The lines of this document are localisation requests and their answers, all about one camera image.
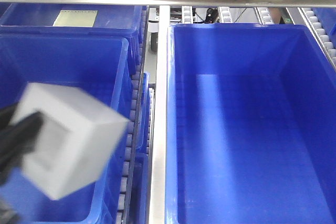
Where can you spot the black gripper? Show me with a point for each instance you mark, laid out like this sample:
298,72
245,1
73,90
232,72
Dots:
16,140

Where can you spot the gray hollow cube base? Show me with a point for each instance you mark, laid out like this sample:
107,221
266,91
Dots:
78,136

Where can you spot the large blue bin left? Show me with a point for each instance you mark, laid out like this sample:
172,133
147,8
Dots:
96,64

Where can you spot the large blue bin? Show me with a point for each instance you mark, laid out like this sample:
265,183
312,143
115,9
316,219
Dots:
250,126
96,64

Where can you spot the blue bin with label rear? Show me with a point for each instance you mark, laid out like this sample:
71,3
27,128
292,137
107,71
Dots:
101,20

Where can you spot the large blue bin right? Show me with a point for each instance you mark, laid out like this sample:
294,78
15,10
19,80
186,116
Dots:
250,126

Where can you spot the white roller track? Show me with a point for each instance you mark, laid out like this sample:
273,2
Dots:
134,129

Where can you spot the steel divider rail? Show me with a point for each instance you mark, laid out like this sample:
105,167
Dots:
156,212

